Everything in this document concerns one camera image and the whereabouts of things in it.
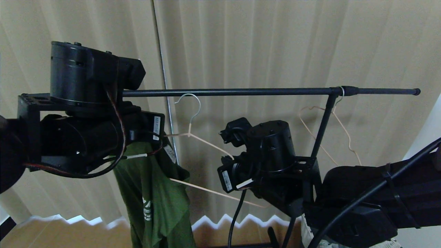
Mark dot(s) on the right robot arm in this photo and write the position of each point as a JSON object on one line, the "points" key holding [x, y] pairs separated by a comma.
{"points": [[361, 193]]}

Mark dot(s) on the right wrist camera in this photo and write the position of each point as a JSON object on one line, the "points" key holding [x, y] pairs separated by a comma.
{"points": [[237, 129]]}

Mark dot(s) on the pink clothes hanger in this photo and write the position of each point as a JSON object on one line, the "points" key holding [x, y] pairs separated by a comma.
{"points": [[210, 145], [317, 140]]}

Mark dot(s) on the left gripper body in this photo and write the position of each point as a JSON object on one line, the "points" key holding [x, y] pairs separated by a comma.
{"points": [[86, 141]]}

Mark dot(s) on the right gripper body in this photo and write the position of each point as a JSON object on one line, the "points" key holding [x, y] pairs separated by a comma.
{"points": [[241, 172]]}

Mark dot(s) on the beige curtain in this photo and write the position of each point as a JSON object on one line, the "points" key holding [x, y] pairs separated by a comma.
{"points": [[258, 41]]}

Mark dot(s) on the black clothes rack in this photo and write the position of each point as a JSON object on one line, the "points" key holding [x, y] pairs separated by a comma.
{"points": [[241, 92]]}

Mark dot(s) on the white laundry basket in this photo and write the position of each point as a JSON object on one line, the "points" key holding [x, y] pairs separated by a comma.
{"points": [[387, 244]]}

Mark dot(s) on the green long-sleeved shirt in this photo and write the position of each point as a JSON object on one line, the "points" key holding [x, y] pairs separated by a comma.
{"points": [[155, 206]]}

